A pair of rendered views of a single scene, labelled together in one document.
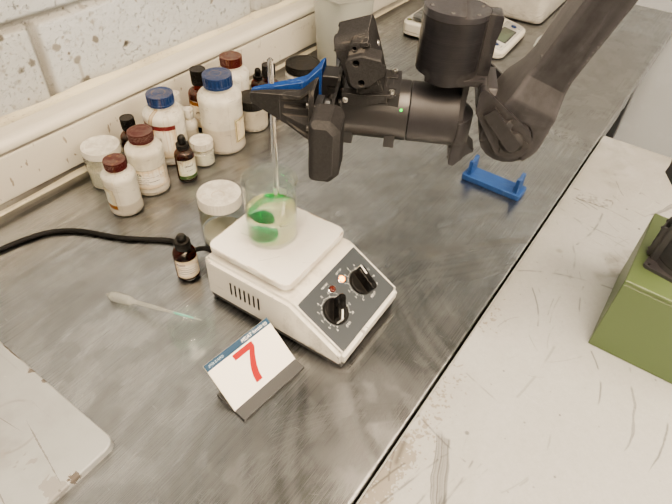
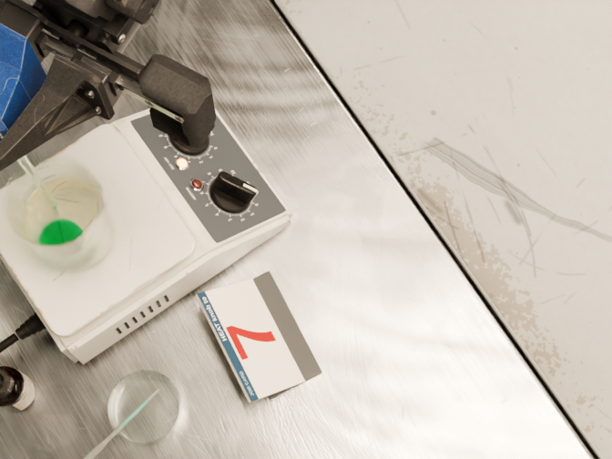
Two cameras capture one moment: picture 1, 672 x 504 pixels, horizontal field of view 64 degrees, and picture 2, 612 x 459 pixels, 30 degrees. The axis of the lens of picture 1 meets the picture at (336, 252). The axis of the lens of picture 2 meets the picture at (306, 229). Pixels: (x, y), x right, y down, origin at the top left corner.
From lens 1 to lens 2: 0.48 m
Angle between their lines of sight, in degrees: 43
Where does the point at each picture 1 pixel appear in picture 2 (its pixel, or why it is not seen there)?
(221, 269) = (98, 332)
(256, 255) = (116, 270)
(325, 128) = (203, 96)
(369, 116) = not seen: hidden behind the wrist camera
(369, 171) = not seen: outside the picture
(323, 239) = (119, 160)
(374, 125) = not seen: hidden behind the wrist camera
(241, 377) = (269, 358)
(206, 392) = (259, 413)
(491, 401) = (403, 61)
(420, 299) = (212, 66)
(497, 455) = (472, 94)
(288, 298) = (202, 251)
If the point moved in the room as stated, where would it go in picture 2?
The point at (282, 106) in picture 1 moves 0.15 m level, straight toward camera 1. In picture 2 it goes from (44, 128) to (296, 200)
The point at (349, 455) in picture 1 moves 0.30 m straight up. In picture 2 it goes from (413, 260) to (470, 123)
